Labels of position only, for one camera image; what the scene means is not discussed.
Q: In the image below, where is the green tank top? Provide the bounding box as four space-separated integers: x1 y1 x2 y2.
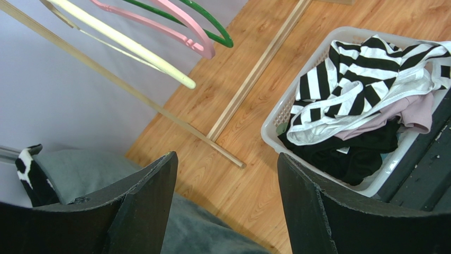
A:
276 122 289 135

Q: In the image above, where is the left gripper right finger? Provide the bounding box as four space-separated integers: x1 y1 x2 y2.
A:
277 153 450 253

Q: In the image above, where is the green plastic hanger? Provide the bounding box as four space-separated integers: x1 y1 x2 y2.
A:
121 0 234 49

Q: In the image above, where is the black white striped tank top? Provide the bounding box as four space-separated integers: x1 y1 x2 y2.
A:
286 35 450 146

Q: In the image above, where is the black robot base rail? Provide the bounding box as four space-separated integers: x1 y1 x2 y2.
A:
374 96 450 212

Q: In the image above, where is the pink tank top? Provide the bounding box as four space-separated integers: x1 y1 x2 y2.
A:
335 93 434 141

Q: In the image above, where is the aluminium frame post left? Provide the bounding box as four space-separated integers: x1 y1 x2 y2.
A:
0 146 21 165

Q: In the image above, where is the grey zebra cushion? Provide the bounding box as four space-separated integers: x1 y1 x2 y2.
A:
1 145 267 253

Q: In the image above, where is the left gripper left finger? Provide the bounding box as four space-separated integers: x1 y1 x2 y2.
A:
1 151 178 253

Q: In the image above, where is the pink plastic hanger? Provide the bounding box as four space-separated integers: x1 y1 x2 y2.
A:
89 0 217 60

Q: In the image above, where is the wooden clothes rack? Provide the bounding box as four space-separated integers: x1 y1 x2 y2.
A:
1 1 311 168

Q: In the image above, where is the blue tank top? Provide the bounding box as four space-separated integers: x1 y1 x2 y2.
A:
381 132 407 164

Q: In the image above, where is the cream wooden hanger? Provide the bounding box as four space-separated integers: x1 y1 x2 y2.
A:
41 1 196 89

